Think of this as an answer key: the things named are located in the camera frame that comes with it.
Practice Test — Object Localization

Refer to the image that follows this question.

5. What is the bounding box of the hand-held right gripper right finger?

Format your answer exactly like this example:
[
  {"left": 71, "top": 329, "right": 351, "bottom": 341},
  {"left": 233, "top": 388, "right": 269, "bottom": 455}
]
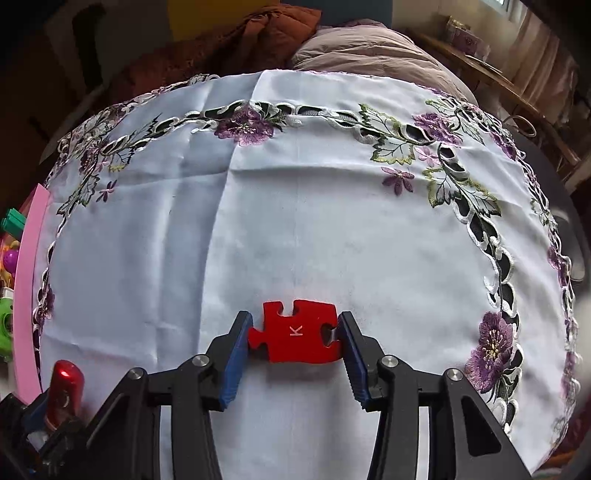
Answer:
[{"left": 337, "top": 311, "right": 532, "bottom": 480}]

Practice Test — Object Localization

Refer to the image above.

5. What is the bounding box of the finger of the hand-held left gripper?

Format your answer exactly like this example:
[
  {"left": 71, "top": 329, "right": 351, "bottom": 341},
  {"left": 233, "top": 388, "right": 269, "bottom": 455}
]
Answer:
[
  {"left": 39, "top": 413, "right": 88, "bottom": 467},
  {"left": 18, "top": 392, "right": 54, "bottom": 432}
]

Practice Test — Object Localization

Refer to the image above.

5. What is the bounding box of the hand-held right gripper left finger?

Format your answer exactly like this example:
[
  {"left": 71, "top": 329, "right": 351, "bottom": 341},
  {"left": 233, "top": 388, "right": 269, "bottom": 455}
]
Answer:
[{"left": 83, "top": 310, "right": 254, "bottom": 480}]

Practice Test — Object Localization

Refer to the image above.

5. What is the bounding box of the red puzzle piece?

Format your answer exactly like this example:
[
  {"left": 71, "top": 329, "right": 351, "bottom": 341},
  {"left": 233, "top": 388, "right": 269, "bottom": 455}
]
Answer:
[{"left": 247, "top": 299, "right": 345, "bottom": 365}]

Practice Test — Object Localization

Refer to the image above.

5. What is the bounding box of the green and white toy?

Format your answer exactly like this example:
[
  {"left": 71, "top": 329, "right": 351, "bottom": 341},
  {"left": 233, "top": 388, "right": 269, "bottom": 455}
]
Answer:
[{"left": 0, "top": 286, "right": 17, "bottom": 361}]

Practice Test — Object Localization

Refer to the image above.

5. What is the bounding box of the pink cardboard box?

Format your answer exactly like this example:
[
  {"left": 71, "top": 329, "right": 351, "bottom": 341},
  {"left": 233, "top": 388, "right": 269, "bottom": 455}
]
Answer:
[{"left": 13, "top": 184, "right": 51, "bottom": 402}]

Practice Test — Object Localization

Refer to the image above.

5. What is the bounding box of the purple plastic toy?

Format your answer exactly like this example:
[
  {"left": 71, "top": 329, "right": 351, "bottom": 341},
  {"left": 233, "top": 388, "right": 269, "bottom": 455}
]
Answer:
[{"left": 0, "top": 240, "right": 21, "bottom": 278}]

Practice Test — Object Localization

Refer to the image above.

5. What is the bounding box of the dark green toy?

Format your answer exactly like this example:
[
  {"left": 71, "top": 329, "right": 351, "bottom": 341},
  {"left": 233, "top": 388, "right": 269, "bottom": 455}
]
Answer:
[{"left": 0, "top": 208, "right": 26, "bottom": 241}]

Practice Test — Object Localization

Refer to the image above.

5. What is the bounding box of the white floral embroidered tablecloth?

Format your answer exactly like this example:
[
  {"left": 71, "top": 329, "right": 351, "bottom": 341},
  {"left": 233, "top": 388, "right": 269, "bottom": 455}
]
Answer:
[{"left": 32, "top": 68, "right": 580, "bottom": 480}]

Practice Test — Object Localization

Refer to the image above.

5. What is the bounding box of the rust brown blanket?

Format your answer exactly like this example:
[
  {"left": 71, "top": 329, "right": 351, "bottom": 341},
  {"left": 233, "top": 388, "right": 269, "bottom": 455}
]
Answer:
[{"left": 106, "top": 4, "right": 321, "bottom": 100}]

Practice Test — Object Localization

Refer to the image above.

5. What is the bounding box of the beige pillow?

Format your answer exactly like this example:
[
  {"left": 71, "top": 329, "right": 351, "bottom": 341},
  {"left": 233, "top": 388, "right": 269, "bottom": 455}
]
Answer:
[{"left": 291, "top": 18, "right": 478, "bottom": 107}]

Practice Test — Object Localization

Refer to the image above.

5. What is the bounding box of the wooden bedside shelf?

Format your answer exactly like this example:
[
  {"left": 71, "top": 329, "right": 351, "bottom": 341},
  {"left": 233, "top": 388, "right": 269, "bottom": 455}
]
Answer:
[{"left": 406, "top": 28, "right": 583, "bottom": 176}]

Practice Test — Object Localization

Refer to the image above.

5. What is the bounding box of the purple box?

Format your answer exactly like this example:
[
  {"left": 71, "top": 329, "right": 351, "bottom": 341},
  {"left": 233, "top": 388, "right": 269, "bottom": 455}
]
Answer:
[{"left": 444, "top": 16, "right": 490, "bottom": 61}]

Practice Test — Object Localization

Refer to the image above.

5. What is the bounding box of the grey yellow blue headboard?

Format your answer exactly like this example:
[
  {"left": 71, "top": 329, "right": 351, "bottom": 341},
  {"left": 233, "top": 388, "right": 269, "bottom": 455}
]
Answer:
[{"left": 46, "top": 0, "right": 393, "bottom": 56}]

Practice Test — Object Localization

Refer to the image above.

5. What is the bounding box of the pink sheer curtain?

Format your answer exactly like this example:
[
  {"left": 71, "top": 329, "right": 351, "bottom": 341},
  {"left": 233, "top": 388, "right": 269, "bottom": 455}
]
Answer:
[{"left": 510, "top": 9, "right": 580, "bottom": 112}]

